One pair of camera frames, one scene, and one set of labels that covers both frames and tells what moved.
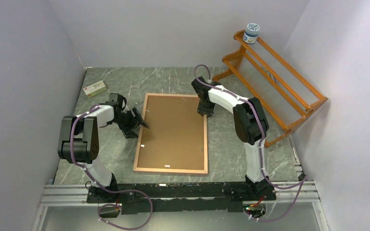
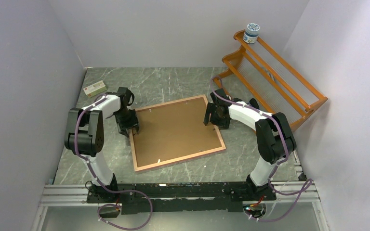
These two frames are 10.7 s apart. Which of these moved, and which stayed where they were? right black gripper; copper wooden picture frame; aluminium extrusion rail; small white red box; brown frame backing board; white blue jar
Moved: copper wooden picture frame; right black gripper; brown frame backing board
Stayed: small white red box; white blue jar; aluminium extrusion rail
